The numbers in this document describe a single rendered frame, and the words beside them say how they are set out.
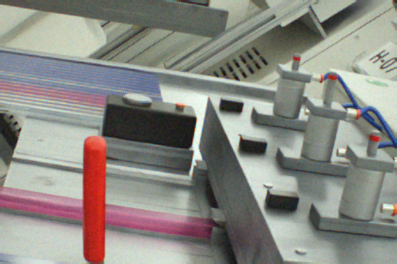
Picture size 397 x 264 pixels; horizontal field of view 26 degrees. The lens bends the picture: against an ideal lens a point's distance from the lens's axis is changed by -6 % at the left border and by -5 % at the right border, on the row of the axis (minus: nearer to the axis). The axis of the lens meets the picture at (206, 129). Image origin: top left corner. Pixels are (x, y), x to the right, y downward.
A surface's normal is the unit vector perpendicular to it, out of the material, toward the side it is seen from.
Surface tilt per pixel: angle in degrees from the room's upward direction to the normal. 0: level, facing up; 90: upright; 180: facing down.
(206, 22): 90
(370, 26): 90
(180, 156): 90
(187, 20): 90
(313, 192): 48
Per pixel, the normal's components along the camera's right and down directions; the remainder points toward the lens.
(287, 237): 0.18, -0.95
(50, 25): 0.11, 0.27
